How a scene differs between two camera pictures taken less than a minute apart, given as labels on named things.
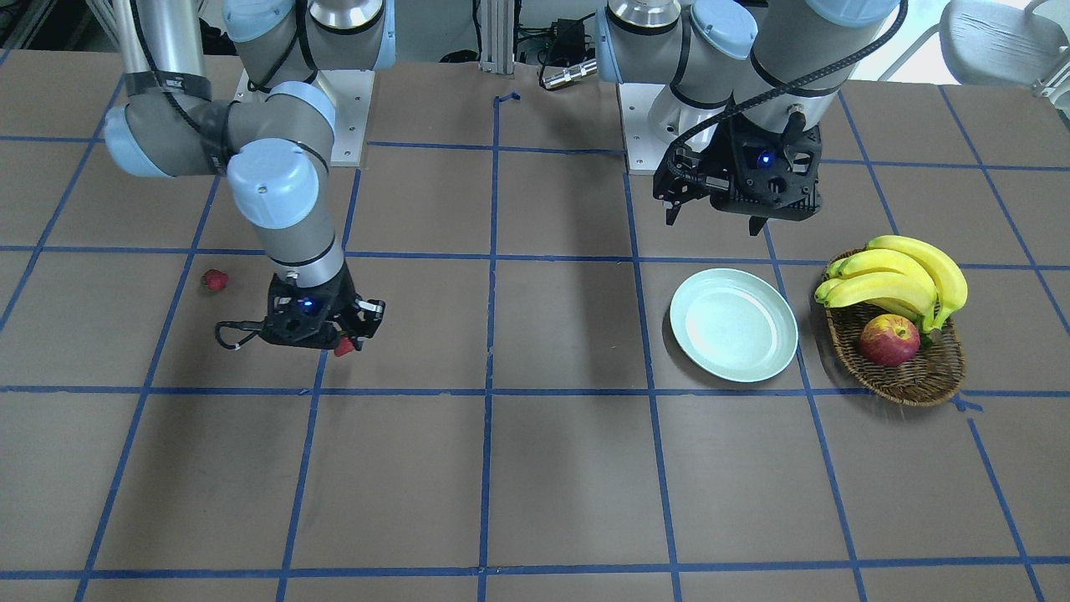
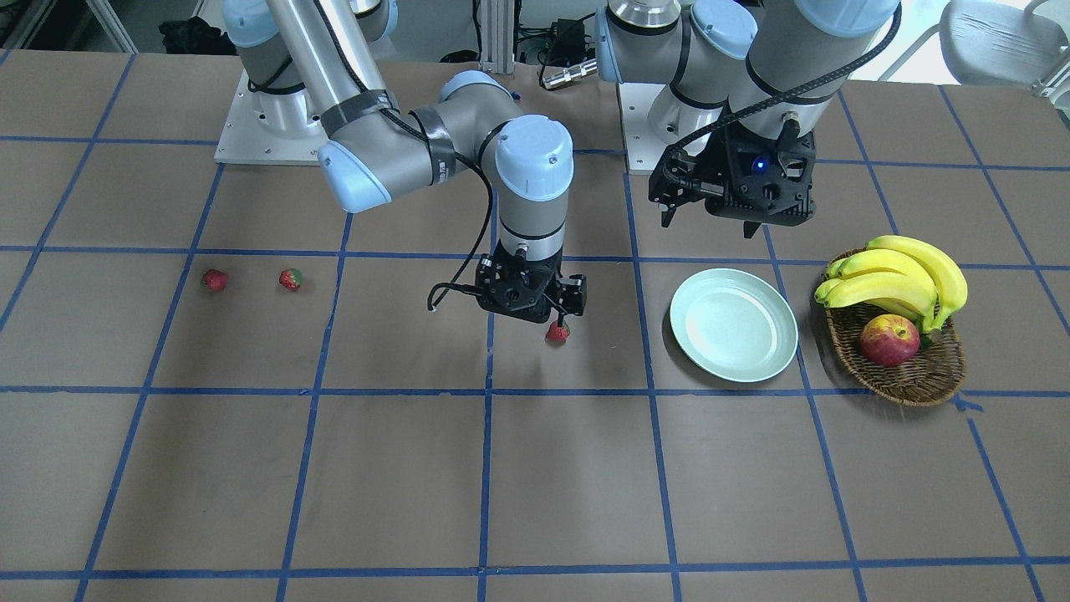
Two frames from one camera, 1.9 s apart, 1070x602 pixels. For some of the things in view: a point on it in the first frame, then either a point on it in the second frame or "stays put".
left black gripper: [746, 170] stays put
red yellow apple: [889, 340] stays put
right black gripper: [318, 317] → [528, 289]
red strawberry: [214, 280] stays put
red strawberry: [345, 345] → [557, 335]
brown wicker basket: [933, 374] stays put
